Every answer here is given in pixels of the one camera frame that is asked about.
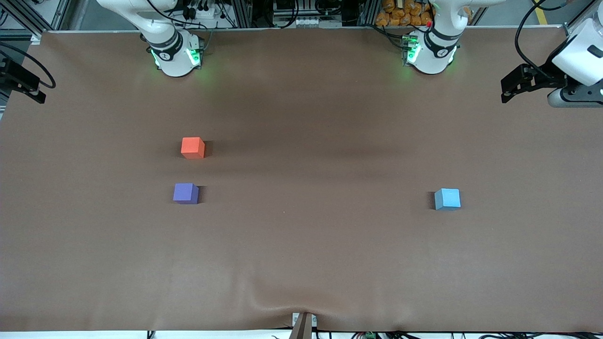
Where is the blue foam block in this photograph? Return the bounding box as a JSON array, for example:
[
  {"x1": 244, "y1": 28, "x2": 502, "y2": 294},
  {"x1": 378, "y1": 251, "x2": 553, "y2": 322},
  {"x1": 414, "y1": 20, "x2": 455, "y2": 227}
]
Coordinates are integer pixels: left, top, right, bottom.
[{"x1": 434, "y1": 188, "x2": 461, "y2": 211}]

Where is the orange foam block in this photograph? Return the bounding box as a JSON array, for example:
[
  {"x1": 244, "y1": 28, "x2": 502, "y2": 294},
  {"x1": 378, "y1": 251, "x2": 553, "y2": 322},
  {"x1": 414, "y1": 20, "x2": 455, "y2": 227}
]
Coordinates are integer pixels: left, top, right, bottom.
[{"x1": 181, "y1": 137, "x2": 206, "y2": 159}]

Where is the purple foam block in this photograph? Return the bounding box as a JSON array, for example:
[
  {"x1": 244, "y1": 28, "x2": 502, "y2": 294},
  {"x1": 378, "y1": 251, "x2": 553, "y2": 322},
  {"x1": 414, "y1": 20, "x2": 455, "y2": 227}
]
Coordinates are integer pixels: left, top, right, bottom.
[{"x1": 173, "y1": 183, "x2": 200, "y2": 205}]

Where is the orange snack bags pile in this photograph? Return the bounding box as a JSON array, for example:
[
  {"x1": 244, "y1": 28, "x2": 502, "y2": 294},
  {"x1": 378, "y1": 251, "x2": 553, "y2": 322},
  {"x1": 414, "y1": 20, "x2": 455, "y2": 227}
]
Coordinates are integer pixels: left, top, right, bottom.
[{"x1": 375, "y1": 0, "x2": 435, "y2": 27}]

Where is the power strip with black plugs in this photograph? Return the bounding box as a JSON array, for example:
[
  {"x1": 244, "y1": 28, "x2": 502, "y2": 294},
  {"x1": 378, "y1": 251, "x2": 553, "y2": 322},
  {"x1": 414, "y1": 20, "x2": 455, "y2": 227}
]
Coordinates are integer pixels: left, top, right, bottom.
[{"x1": 183, "y1": 0, "x2": 223, "y2": 20}]

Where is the brown table cover mat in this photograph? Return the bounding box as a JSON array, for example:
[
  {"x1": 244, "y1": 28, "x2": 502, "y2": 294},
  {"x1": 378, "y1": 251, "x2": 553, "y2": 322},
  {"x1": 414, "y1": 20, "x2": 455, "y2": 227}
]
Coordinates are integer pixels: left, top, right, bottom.
[{"x1": 0, "y1": 26, "x2": 603, "y2": 333}]

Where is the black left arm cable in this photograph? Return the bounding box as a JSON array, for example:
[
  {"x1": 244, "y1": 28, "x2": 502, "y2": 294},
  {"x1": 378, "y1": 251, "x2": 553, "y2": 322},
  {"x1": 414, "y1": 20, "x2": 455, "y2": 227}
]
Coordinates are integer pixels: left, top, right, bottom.
[{"x1": 515, "y1": 0, "x2": 568, "y2": 76}]

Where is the aluminium frame profile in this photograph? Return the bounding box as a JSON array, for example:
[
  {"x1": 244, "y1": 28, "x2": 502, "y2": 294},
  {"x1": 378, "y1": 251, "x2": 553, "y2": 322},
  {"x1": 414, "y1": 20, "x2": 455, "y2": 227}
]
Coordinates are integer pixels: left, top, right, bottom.
[
  {"x1": 5, "y1": 0, "x2": 45, "y2": 43},
  {"x1": 563, "y1": 0, "x2": 603, "y2": 38}
]

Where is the aluminium frame post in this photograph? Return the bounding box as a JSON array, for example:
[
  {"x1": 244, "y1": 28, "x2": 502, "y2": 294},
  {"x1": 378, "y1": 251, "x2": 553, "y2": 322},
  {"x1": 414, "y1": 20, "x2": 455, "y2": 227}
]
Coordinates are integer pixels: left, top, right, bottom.
[
  {"x1": 236, "y1": 0, "x2": 253, "y2": 29},
  {"x1": 360, "y1": 0, "x2": 378, "y2": 26}
]

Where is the brown wooden post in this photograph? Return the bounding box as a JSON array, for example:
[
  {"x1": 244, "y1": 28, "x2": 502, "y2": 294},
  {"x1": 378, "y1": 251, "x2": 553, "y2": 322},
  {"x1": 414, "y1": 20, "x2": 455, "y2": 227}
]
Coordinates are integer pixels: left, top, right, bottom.
[{"x1": 289, "y1": 312, "x2": 314, "y2": 339}]

